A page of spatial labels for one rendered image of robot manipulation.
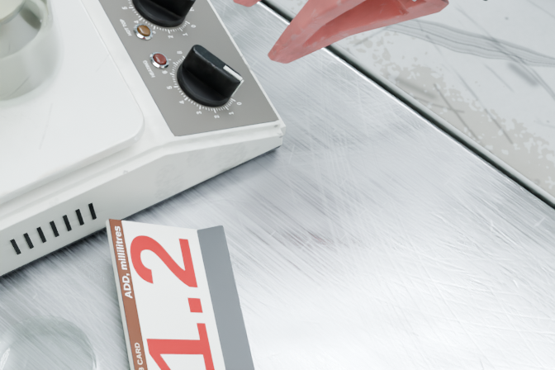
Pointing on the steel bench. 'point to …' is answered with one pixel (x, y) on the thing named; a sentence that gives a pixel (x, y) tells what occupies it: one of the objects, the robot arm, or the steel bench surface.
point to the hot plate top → (68, 105)
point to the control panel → (177, 52)
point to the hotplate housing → (124, 162)
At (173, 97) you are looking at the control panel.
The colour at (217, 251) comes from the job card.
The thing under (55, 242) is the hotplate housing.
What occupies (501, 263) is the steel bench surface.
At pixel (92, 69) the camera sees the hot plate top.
